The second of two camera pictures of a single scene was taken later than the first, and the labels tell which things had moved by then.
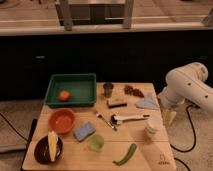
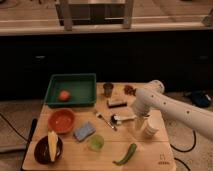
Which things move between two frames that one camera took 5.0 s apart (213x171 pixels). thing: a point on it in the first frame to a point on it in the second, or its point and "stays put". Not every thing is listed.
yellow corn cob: [52, 141] stays put
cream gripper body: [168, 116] to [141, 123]
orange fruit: [64, 96] stays put
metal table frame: [94, 12] stays put
